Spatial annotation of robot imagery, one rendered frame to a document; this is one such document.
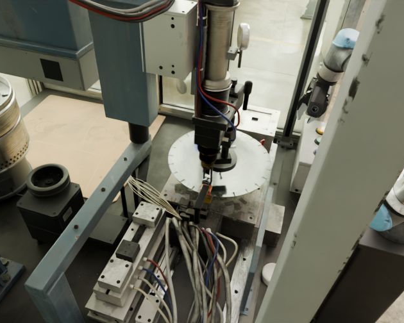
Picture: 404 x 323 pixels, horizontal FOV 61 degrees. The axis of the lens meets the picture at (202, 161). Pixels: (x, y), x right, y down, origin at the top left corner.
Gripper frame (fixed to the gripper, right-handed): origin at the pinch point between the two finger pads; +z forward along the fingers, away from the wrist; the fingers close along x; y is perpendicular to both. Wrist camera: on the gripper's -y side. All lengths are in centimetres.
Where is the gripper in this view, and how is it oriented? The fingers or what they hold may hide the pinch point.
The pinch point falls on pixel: (303, 120)
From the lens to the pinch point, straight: 131.6
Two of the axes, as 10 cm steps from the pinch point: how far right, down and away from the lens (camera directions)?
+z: -1.4, 5.6, 8.2
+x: -9.3, -3.6, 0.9
